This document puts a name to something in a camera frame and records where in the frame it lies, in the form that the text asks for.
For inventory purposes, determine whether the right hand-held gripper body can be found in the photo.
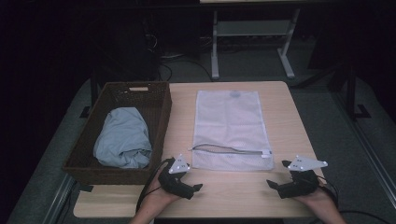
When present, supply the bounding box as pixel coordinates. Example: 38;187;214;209
276;154;329;200

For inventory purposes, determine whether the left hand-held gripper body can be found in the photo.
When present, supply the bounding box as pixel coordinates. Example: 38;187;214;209
157;153;194;200

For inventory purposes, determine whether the light blue garment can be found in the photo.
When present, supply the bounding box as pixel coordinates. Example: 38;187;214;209
92;106;153;170

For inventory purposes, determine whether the white mesh laundry bag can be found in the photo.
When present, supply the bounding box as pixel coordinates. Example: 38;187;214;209
190;90;275;172

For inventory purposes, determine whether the brown wicker basket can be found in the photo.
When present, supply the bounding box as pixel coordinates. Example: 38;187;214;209
62;81;173;186

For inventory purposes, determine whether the person's left hand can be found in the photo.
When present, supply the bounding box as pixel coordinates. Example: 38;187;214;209
141;179;182;217

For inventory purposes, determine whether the person's right hand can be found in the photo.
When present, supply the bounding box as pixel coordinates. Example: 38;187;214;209
293;186;339;217

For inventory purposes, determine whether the black metal stand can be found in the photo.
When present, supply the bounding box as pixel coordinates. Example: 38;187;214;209
292;62;372;121
78;69;101;119

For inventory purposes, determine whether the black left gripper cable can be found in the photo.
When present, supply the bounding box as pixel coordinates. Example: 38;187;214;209
135;157;176;213

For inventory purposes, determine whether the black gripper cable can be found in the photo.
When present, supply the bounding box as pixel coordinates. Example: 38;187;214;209
135;157;176;213
317;175;390;224

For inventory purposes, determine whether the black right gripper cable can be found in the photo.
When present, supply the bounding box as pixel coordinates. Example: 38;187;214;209
317;175;390;224

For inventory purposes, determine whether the metal floor rail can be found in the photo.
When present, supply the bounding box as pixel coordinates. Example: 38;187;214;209
330;92;396;210
41;173;78;224

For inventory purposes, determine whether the black floor cable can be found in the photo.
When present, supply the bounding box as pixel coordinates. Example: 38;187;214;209
158;57;215;82

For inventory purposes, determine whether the white metal desk frame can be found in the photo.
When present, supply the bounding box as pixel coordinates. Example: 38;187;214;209
199;0;331;80

